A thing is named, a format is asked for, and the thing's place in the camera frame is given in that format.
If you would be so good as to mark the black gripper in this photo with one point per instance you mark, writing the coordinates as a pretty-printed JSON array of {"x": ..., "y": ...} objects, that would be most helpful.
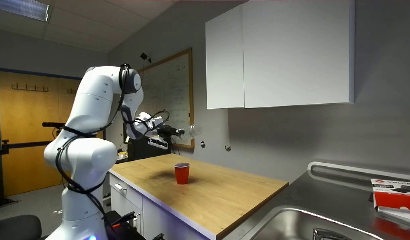
[{"x": 160, "y": 136}]

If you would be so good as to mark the clear plastic cup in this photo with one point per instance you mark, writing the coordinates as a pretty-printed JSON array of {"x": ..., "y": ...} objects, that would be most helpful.
[{"x": 192, "y": 131}]

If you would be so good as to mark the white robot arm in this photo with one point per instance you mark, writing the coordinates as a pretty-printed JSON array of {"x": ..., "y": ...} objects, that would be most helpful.
[{"x": 82, "y": 159}]

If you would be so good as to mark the red plastic cup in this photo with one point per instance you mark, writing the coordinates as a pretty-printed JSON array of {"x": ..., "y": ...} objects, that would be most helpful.
[{"x": 181, "y": 172}]

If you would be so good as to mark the wooden door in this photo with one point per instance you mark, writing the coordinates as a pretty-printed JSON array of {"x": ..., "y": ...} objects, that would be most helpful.
[{"x": 25, "y": 103}]

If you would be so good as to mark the stainless steel sink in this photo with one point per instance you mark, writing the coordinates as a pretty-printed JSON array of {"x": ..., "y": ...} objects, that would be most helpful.
[{"x": 292, "y": 223}]

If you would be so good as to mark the black office chair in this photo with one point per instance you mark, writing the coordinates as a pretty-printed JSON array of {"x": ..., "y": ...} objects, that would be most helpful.
[{"x": 25, "y": 227}]

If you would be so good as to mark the red white box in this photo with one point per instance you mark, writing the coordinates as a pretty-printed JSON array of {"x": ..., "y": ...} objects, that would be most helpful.
[{"x": 391, "y": 197}]

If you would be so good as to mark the wall whiteboard wooden frame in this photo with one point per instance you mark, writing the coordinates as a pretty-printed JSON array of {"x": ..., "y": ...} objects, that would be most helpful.
[{"x": 168, "y": 84}]

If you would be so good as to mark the white drawer handle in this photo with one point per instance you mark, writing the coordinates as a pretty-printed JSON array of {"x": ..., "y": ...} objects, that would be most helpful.
[{"x": 120, "y": 188}]

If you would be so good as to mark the white wall cabinet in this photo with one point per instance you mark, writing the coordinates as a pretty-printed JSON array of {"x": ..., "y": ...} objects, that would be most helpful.
[{"x": 280, "y": 53}]

